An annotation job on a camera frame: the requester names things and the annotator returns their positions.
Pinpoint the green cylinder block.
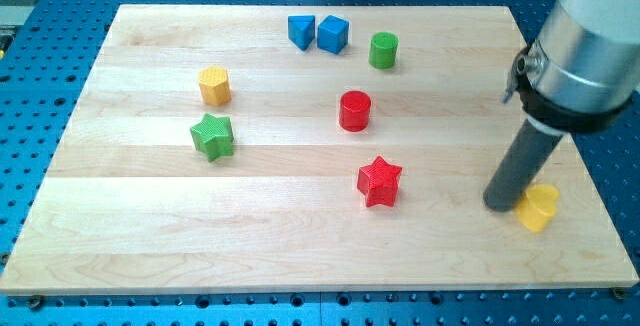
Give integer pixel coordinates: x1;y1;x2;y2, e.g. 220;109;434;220
368;32;399;69

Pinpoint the blue cube block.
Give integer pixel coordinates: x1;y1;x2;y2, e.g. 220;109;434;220
317;15;350;54

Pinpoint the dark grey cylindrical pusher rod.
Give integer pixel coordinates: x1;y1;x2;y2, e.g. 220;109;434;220
483;117;565;212

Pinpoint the red star block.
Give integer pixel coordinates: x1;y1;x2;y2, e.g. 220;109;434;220
357;156;403;207

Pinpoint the blue perforated metal plate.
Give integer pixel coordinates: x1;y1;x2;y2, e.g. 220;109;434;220
1;0;639;325

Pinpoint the blue triangle block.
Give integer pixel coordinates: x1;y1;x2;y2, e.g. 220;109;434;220
287;15;315;51

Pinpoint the green star block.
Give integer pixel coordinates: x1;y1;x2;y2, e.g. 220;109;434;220
190;114;234;162

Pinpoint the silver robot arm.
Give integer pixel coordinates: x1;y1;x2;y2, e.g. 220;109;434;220
504;0;639;136

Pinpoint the red cylinder block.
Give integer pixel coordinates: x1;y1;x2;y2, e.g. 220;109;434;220
339;90;371;132

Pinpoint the yellow hexagon block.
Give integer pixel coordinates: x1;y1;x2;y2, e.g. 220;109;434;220
198;66;231;106

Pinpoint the light wooden board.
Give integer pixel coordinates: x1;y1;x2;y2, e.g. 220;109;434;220
1;5;638;295

